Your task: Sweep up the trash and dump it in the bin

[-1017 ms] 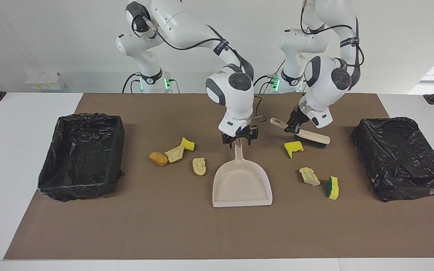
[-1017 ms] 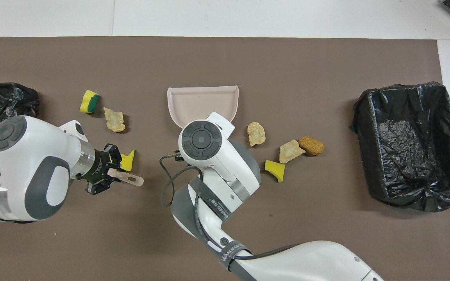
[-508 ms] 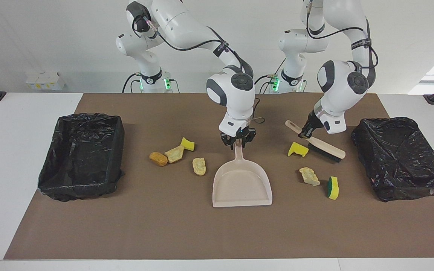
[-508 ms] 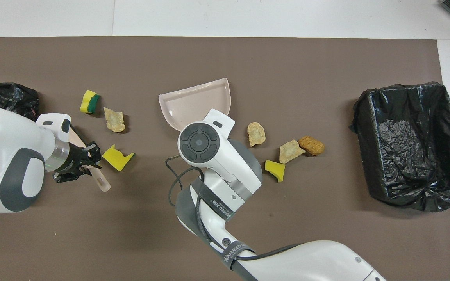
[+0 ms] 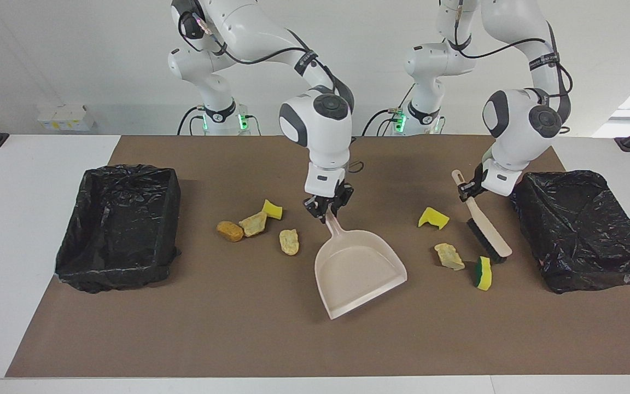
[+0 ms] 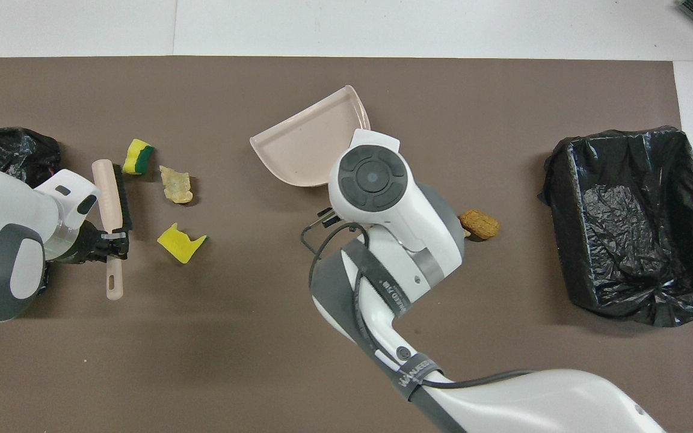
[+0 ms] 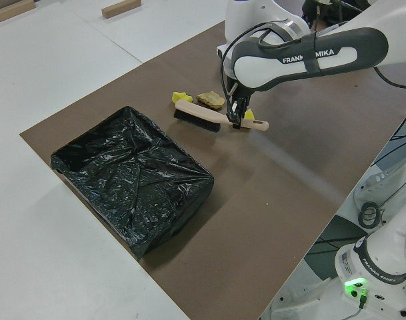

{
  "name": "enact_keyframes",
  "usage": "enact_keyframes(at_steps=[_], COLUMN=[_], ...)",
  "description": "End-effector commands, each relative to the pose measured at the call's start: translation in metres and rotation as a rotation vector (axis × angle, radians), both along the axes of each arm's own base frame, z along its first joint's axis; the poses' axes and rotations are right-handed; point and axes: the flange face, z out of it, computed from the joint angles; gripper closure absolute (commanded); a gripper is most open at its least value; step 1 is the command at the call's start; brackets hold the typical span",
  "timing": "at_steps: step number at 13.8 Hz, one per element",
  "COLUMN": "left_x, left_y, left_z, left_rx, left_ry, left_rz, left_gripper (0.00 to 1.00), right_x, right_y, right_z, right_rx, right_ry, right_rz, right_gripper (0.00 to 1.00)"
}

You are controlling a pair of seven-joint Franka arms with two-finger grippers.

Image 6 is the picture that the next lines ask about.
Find brown table mat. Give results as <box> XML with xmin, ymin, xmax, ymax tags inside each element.
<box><xmin>0</xmin><ymin>56</ymin><xmax>693</xmax><ymax>433</ymax></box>

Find brown bread roll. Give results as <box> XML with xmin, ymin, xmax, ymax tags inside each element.
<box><xmin>460</xmin><ymin>209</ymin><xmax>501</xmax><ymax>241</ymax></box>

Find open bin with black bag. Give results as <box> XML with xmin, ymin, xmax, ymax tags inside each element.
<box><xmin>538</xmin><ymin>125</ymin><xmax>693</xmax><ymax>328</ymax></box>

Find notched yellow sponge piece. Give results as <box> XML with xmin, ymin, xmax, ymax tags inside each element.
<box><xmin>156</xmin><ymin>223</ymin><xmax>209</xmax><ymax>265</ymax></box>

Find yellow and green sponge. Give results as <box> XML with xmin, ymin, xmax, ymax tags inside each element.
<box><xmin>122</xmin><ymin>138</ymin><xmax>156</xmax><ymax>176</ymax></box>

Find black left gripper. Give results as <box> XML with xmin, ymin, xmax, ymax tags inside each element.
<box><xmin>46</xmin><ymin>221</ymin><xmax>130</xmax><ymax>265</ymax></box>

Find beige orange bread chunk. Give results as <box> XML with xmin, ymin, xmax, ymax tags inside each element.
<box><xmin>159</xmin><ymin>165</ymin><xmax>196</xmax><ymax>205</ymax></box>

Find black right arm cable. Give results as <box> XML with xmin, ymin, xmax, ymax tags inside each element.
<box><xmin>300</xmin><ymin>207</ymin><xmax>537</xmax><ymax>390</ymax></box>

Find beige hand brush black bristles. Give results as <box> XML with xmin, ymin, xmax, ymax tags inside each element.
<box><xmin>92</xmin><ymin>159</ymin><xmax>134</xmax><ymax>301</ymax></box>

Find beige plastic dustpan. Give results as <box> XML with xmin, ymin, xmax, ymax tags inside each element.
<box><xmin>249</xmin><ymin>85</ymin><xmax>372</xmax><ymax>188</ymax></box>

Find bin wrapped in black bag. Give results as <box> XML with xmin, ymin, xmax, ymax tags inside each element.
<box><xmin>0</xmin><ymin>127</ymin><xmax>62</xmax><ymax>299</ymax></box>

